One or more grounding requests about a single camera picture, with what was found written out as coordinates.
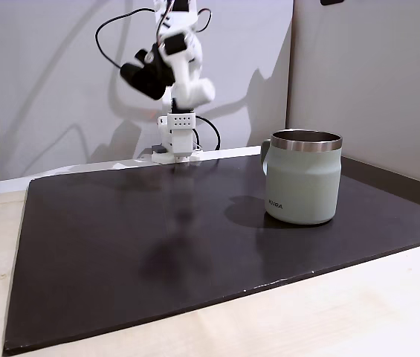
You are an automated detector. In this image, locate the black camera box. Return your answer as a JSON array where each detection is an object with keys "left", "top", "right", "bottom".
[{"left": 120, "top": 43, "right": 176, "bottom": 101}]

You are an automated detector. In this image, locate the black camera cable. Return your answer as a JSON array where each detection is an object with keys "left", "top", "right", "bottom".
[{"left": 94, "top": 7, "right": 158, "bottom": 70}]

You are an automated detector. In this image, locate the black table mat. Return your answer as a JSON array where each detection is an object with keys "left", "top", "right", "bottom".
[{"left": 2, "top": 153, "right": 420, "bottom": 354}]

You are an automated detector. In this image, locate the sage green steel mug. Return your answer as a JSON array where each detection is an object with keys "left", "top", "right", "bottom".
[{"left": 259, "top": 129, "right": 343, "bottom": 225}]

